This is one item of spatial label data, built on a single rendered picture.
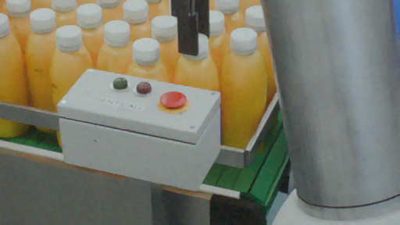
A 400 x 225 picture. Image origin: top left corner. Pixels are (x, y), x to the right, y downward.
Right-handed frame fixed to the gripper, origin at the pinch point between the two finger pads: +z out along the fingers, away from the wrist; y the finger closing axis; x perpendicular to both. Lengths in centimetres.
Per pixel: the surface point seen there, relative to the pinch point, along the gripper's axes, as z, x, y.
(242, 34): 2.2, -6.3, 3.5
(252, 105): 12.8, -8.8, 1.1
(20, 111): 15.6, 26.3, -8.0
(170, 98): 1.6, -2.8, -16.5
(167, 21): 2.2, 5.7, 3.8
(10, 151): 23.1, 28.4, -9.4
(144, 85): 1.6, 1.7, -14.7
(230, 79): 8.3, -5.6, 0.4
